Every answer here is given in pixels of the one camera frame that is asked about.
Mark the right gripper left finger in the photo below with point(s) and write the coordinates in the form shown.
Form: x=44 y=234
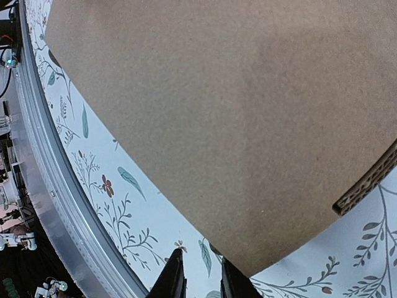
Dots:
x=171 y=283

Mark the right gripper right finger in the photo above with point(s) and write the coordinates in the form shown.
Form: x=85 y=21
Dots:
x=234 y=284

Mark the brown cardboard paper box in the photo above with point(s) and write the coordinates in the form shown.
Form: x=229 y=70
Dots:
x=262 y=122

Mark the floral patterned table cloth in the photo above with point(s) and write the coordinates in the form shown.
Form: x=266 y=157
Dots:
x=355 y=257

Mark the aluminium front rail base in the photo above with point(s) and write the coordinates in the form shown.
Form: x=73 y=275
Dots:
x=72 y=226

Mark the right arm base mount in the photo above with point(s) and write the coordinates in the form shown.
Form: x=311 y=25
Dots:
x=11 y=39

